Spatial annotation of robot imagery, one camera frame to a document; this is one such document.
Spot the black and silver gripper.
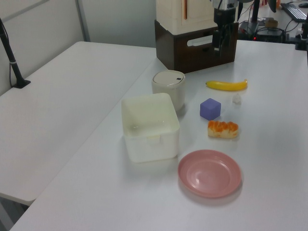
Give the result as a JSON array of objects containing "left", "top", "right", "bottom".
[{"left": 212, "top": 0, "right": 238, "bottom": 57}]

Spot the beige trash can with lid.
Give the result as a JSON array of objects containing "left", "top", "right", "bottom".
[{"left": 151, "top": 69, "right": 187, "bottom": 112}]

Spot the cream toy cabinet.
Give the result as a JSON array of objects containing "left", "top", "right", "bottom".
[{"left": 155, "top": 0, "right": 219, "bottom": 35}]

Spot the dark brown wooden box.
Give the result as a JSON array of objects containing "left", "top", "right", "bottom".
[{"left": 154, "top": 19, "right": 239, "bottom": 74}]

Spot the black monitor stand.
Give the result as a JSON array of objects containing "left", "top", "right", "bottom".
[{"left": 240, "top": 0, "right": 265, "bottom": 34}]

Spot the black electronics box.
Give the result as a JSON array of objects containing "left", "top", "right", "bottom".
[{"left": 255, "top": 27, "right": 284, "bottom": 43}]

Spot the yellow banana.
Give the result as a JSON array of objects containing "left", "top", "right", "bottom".
[{"left": 205, "top": 78, "right": 249, "bottom": 92}]

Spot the small cardboard box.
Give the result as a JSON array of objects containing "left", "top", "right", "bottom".
[{"left": 264, "top": 17, "right": 279, "bottom": 28}]

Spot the purple cube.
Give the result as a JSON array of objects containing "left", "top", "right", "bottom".
[{"left": 199, "top": 97, "right": 222, "bottom": 121}]

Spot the black computer keyboard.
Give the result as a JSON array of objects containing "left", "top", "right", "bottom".
[{"left": 280, "top": 2, "right": 308, "bottom": 24}]

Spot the black table clamp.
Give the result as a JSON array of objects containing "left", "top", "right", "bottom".
[{"left": 295, "top": 22, "right": 308, "bottom": 51}]

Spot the orange glazed bread slice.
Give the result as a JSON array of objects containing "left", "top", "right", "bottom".
[{"left": 207, "top": 120, "right": 240, "bottom": 139}]

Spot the white square plastic container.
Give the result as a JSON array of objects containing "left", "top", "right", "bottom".
[{"left": 120, "top": 92, "right": 181, "bottom": 164}]

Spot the pink plastic plate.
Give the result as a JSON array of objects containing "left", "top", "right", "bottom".
[{"left": 178, "top": 149, "right": 243, "bottom": 199}]

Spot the grey partition post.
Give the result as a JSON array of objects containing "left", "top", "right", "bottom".
[{"left": 74, "top": 0, "right": 91, "bottom": 42}]

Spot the black camera stand pole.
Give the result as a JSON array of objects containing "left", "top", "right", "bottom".
[{"left": 0, "top": 17, "right": 32, "bottom": 89}]

